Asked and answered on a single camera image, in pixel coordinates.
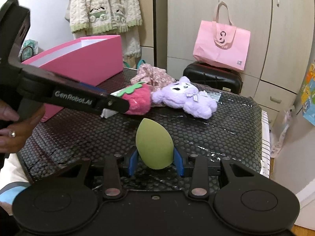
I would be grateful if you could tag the pink cardboard box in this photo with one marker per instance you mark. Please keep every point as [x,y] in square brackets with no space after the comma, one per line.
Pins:
[93,61]

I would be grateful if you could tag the white striped cloth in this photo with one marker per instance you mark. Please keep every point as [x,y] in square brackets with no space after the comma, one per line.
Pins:
[265,147]

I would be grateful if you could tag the pink tote bag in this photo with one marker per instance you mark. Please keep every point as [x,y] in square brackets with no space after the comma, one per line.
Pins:
[216,51]

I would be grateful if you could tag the bed blanket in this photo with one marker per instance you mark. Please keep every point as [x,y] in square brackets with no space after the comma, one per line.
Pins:
[12,194]

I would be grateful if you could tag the white packet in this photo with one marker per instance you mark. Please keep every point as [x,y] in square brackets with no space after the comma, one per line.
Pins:
[108,113]

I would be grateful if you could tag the beige wardrobe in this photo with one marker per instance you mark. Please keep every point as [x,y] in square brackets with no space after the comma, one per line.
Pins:
[246,5]

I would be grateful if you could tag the pale hanging ribbon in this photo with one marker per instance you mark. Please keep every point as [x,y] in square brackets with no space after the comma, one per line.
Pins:
[283,132]

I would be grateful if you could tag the green patterned tissue pack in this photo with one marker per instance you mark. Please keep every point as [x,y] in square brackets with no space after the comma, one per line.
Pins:
[32,44]

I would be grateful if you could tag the strawberry plush toy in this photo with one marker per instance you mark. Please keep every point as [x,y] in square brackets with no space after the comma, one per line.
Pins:
[140,100]

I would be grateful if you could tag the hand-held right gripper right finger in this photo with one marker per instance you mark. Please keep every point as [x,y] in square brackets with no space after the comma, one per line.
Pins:
[179,163]

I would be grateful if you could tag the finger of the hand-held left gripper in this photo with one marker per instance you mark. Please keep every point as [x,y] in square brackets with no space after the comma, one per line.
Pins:
[73,94]

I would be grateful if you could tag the green makeup sponge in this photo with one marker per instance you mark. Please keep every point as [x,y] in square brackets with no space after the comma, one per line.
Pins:
[153,145]

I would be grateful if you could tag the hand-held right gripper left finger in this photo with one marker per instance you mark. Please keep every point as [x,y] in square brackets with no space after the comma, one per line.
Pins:
[133,163]

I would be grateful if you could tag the person's left hand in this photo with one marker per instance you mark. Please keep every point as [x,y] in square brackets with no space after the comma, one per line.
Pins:
[19,135]

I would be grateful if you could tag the pink floral cloth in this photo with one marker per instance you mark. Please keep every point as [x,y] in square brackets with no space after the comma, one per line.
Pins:
[152,76]

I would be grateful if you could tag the clear plastic film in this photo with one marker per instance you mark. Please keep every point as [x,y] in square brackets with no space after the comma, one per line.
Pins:
[212,95]

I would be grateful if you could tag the colourful hanging bag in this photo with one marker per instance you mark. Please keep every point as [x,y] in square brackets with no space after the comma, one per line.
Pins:
[308,95]

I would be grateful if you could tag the black bubble mat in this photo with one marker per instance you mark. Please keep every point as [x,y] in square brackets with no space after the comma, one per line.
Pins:
[221,132]

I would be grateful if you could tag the purple plush toy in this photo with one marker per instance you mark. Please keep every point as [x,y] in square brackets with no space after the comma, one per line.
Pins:
[187,98]

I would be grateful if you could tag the black suitcase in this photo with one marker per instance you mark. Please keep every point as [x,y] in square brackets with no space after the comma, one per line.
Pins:
[209,77]

